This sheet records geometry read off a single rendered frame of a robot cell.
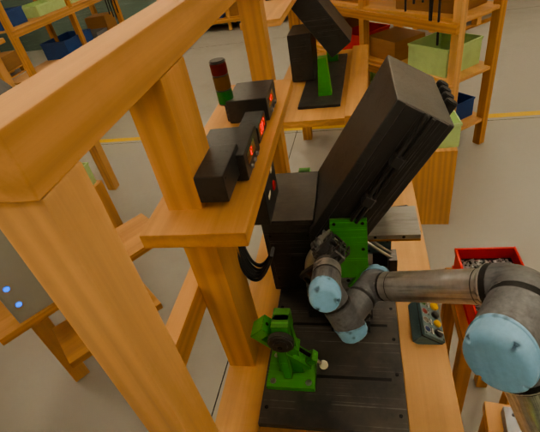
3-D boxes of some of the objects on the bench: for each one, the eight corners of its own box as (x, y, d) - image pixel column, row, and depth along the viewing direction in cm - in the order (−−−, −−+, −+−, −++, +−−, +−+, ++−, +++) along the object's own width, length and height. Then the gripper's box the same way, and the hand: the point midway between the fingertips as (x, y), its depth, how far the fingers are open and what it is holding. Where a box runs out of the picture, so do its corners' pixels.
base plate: (383, 198, 195) (383, 195, 194) (409, 438, 111) (410, 435, 109) (297, 202, 204) (296, 199, 203) (259, 426, 120) (257, 423, 119)
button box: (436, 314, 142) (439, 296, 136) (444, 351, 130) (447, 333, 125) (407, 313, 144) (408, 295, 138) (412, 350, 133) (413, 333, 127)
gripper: (355, 269, 107) (354, 236, 127) (324, 243, 106) (327, 213, 126) (333, 289, 111) (335, 254, 130) (303, 264, 110) (309, 232, 129)
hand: (325, 242), depth 128 cm, fingers closed on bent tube, 3 cm apart
